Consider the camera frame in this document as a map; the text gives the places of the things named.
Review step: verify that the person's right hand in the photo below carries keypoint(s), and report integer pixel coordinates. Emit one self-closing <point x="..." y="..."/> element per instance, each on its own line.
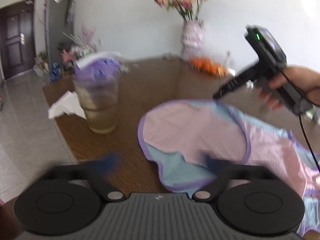
<point x="305" y="79"/>

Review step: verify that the grey refrigerator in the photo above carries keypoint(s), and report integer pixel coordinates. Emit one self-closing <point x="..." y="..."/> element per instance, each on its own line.
<point x="56" y="28"/>

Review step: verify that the dark brown door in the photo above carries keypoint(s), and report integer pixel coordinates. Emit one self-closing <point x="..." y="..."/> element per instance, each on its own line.
<point x="17" y="38"/>

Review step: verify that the clear box of oranges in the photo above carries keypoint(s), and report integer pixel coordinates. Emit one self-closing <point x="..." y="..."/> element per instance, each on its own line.
<point x="210" y="67"/>

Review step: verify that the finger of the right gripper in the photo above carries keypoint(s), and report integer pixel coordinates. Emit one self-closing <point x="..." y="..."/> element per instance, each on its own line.
<point x="236" y="82"/>

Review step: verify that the lavender textured vase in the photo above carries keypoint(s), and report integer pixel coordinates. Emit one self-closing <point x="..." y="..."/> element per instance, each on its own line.
<point x="192" y="39"/>

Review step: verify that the purple tissue pack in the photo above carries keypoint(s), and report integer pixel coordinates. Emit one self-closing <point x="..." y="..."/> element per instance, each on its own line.
<point x="98" y="65"/>

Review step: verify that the pink blue mesh vest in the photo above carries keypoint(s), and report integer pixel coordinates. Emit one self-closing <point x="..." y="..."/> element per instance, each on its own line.
<point x="177" y="134"/>

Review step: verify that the clear plastic drink cup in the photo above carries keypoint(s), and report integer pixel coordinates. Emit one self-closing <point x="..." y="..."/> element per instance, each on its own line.
<point x="99" y="100"/>

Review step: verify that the white crumpled tissue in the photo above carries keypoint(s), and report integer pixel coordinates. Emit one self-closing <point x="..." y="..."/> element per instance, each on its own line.
<point x="68" y="104"/>

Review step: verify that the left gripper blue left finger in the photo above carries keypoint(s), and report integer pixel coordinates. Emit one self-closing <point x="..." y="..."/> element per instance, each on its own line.
<point x="96" y="172"/>

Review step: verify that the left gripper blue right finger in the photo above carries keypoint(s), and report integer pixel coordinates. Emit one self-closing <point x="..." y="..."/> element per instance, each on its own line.
<point x="222" y="170"/>

